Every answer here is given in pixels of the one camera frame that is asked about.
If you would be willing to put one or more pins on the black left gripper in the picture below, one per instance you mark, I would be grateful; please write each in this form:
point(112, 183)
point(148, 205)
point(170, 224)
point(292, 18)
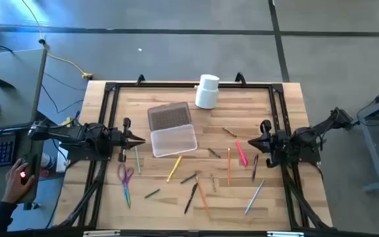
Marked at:
point(118, 138)

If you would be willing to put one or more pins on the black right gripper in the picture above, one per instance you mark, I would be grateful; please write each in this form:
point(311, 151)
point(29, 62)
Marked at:
point(273, 143)

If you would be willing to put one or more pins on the pink highlighter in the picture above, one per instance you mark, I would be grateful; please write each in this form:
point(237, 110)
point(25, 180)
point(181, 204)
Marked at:
point(241, 153)

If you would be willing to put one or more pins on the green pencil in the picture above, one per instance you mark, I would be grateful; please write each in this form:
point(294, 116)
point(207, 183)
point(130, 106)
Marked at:
point(137, 160)

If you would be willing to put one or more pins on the dark purple pen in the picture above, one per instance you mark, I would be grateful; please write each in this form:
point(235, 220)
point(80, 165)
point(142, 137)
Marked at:
point(255, 168)

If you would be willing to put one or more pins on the orange pencil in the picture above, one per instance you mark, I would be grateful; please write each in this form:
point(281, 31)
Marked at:
point(229, 166)
point(203, 196)

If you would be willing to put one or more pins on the clear plastic supply box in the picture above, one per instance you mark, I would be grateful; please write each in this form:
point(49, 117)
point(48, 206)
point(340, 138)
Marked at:
point(173, 141)

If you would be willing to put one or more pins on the purple and teal scissors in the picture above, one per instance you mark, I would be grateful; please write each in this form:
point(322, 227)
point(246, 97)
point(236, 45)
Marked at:
point(126, 184)

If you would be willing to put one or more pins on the dark brown crayon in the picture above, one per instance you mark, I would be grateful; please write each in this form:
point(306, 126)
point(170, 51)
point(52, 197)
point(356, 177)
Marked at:
point(214, 153)

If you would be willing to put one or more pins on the yellow highlighter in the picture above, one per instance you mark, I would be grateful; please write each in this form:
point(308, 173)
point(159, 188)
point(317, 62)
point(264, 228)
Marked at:
point(174, 168)

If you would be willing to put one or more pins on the silver blue pen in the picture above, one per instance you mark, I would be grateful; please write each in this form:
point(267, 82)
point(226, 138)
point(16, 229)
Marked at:
point(254, 197)

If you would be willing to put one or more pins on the dark green crayon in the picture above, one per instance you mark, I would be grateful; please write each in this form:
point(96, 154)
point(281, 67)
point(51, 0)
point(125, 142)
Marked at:
point(152, 193)
point(188, 178)

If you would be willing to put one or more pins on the light green crayon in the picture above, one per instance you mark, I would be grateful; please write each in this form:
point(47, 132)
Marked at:
point(212, 182)

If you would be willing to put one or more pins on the black pen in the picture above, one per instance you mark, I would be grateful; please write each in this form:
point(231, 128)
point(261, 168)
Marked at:
point(191, 198)

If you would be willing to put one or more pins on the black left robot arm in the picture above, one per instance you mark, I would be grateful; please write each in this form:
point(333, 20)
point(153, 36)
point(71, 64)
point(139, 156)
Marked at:
point(74, 133)

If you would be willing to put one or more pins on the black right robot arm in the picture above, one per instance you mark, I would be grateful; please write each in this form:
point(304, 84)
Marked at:
point(308, 135)

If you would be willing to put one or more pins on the white cylindrical lamp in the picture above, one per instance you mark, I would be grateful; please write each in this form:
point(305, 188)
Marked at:
point(207, 93)

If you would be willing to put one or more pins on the white can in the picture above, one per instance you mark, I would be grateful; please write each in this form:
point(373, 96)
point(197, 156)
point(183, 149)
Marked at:
point(48, 161)

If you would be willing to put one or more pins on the black device with red light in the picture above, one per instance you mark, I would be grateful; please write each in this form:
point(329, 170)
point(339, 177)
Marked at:
point(31, 164)

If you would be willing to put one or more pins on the person's hand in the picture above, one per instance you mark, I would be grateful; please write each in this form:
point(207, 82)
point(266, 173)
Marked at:
point(13, 184)

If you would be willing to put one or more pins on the grey desk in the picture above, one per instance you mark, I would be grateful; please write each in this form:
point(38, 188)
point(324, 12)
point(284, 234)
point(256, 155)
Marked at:
point(12, 98)

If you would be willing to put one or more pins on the black bar-shaped item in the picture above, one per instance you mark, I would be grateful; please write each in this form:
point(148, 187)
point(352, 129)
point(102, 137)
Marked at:
point(2, 83)

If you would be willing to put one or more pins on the black metal table frame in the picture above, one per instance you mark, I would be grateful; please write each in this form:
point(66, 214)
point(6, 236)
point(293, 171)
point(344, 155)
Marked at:
point(163, 85)

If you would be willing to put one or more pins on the silver metal bracket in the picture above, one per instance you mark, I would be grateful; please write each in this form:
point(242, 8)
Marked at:
point(285, 234)
point(100, 233)

